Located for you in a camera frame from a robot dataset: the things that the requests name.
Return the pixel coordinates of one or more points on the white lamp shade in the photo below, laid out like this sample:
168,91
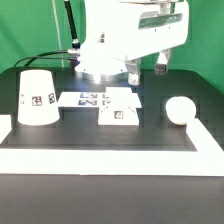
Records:
37,103

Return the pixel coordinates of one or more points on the white lamp bulb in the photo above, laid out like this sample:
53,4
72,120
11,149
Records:
180,110

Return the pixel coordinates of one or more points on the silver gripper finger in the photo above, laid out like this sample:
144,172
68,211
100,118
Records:
133,69
161,66

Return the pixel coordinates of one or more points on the white lamp base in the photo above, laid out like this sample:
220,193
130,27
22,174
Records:
122,109

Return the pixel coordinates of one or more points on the white marker sheet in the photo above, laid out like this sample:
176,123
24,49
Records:
83,99

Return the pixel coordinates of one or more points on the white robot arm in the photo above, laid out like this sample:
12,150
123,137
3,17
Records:
96,60

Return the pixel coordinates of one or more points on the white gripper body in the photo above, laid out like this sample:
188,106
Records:
139,30

